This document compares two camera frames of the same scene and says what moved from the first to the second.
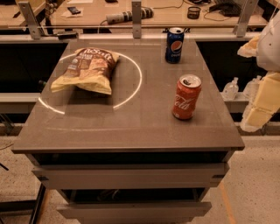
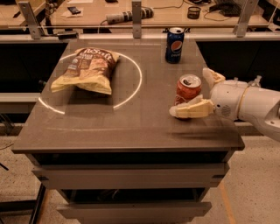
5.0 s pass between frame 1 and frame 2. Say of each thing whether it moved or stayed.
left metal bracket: stayed
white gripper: moved
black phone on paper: stayed
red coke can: stayed
